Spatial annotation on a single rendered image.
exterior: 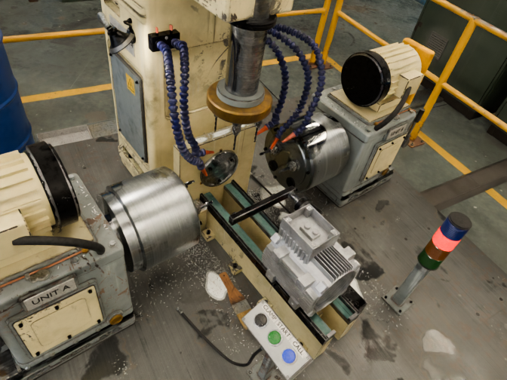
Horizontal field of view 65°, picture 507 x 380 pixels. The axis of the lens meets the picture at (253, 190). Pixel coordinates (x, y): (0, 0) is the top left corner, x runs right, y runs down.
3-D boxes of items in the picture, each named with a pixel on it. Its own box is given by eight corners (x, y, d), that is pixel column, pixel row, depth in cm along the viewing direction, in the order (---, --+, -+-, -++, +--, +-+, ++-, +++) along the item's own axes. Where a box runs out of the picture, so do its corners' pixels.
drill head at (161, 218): (56, 249, 115) (35, 189, 97) (170, 202, 133) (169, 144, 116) (91, 317, 103) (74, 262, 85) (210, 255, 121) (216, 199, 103)
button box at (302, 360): (245, 322, 98) (240, 318, 93) (267, 302, 99) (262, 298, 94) (290, 382, 89) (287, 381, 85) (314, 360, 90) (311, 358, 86)
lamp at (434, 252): (420, 249, 113) (428, 239, 110) (432, 240, 116) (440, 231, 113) (438, 264, 110) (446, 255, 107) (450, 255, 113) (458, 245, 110)
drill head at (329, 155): (241, 172, 149) (250, 117, 131) (318, 139, 169) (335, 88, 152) (284, 216, 136) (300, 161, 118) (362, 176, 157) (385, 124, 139)
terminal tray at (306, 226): (276, 234, 110) (281, 218, 105) (304, 219, 115) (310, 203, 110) (305, 266, 104) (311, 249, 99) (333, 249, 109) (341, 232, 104)
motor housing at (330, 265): (256, 272, 118) (266, 233, 105) (302, 245, 128) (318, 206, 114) (301, 326, 108) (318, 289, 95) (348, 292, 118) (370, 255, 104)
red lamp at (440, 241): (428, 239, 110) (435, 229, 107) (440, 231, 113) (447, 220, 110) (446, 255, 107) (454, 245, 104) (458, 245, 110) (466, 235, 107)
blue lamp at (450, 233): (435, 229, 107) (443, 218, 103) (447, 220, 110) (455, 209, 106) (454, 245, 104) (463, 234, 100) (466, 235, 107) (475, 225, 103)
